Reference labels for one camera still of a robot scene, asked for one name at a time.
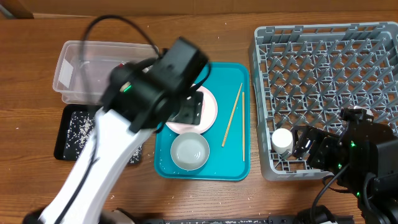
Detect white round plate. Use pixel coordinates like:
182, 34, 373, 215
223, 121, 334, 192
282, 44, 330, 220
166, 86, 218, 134

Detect clear plastic bin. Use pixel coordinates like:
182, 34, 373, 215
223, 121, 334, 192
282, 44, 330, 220
52, 40, 157, 105

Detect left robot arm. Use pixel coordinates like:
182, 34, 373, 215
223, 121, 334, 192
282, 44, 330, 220
23, 37, 211, 223

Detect grey dish rack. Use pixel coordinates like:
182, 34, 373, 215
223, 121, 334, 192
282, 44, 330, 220
249, 22, 397, 181

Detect teal plastic tray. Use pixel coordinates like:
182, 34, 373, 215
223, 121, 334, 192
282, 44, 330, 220
154, 62, 251, 181

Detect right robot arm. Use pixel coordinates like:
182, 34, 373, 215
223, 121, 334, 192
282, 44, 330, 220
291, 106, 397, 223

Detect black food waste tray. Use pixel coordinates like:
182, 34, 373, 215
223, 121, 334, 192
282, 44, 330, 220
53, 103, 144, 165

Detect white cylindrical cup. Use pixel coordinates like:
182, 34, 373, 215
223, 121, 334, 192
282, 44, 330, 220
271, 128, 293, 154

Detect wooden chopstick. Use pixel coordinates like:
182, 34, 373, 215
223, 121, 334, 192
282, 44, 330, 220
221, 83, 243, 147

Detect black table edge frame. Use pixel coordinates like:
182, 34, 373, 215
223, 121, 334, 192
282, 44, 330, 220
102, 208, 355, 224

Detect grey bowl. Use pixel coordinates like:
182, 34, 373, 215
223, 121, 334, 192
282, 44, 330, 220
170, 133, 210, 171

